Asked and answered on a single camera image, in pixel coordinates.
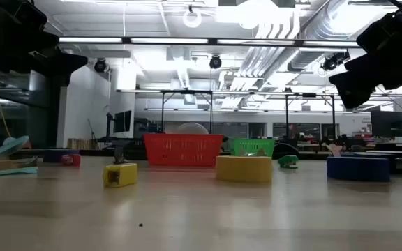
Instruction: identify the white ring light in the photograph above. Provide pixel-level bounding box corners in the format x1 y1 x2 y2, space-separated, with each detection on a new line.
182 6 202 29

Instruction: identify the white LED light strip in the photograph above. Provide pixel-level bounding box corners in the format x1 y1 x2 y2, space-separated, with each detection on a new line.
217 38 295 45
304 40 359 47
130 38 209 45
58 37 123 44

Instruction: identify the yellow tape roll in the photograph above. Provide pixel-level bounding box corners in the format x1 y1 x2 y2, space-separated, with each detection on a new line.
215 155 274 184

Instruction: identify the green mini stapler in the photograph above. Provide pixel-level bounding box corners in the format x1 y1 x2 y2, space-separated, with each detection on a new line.
277 154 299 169

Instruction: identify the silver ventilation duct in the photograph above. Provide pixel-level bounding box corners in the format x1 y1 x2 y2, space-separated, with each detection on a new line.
288 0 362 73

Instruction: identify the black computer monitor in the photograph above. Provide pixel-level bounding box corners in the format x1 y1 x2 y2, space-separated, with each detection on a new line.
112 109 133 134
371 110 402 138

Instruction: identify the black round camera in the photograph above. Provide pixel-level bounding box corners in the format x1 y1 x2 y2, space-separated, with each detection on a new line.
209 54 223 70
94 58 108 73

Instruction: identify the black overhead frame bar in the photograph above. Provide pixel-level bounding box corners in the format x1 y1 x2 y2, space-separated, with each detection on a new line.
58 36 361 48

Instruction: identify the black plastic basket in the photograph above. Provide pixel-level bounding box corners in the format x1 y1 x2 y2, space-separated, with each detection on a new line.
126 138 146 158

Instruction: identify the black aluminium table frame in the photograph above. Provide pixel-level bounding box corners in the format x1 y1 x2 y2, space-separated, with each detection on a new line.
10 148 402 175

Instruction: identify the black staple remover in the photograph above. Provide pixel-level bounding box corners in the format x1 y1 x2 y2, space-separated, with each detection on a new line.
111 139 129 165

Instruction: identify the red staple remover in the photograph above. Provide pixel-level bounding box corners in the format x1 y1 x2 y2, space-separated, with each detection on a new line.
61 153 82 167

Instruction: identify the red plastic basket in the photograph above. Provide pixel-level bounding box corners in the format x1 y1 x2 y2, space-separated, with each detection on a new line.
143 133 224 167

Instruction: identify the teal staple remover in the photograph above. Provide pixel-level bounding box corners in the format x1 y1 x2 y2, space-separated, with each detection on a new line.
0 135 38 178

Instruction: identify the beige staple remover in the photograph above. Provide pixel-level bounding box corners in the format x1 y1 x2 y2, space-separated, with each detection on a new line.
326 144 343 158

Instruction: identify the black background rig frame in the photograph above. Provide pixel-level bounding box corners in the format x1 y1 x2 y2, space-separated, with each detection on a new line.
284 92 336 140
159 89 214 134

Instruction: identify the blue tape roll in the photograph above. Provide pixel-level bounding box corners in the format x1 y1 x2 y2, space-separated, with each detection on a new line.
326 156 392 183

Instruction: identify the green plastic basket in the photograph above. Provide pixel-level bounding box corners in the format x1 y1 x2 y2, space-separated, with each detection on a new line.
233 138 276 158

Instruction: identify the black camera on mount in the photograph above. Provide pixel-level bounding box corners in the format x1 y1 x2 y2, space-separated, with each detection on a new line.
321 51 350 73

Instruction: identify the wooden boards stack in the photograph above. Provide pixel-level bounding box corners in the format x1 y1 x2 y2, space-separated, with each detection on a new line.
67 138 96 150

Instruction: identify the yellow mini stapler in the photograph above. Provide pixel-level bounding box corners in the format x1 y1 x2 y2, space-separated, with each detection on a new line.
103 162 139 189

